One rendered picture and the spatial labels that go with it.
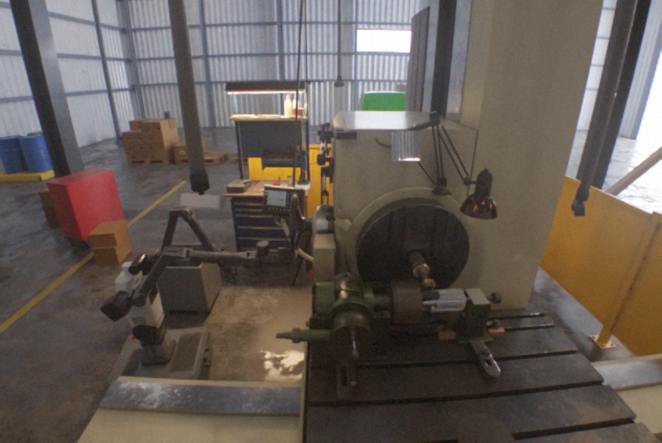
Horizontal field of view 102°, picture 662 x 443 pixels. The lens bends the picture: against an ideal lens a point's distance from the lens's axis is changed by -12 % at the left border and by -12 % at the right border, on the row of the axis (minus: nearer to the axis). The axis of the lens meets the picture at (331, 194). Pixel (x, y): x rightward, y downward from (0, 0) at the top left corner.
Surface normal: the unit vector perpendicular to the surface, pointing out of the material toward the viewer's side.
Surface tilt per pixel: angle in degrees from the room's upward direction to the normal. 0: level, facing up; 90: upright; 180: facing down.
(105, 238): 90
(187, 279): 90
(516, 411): 0
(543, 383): 0
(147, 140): 90
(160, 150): 90
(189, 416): 0
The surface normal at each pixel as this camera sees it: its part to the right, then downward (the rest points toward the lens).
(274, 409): 0.00, -0.93
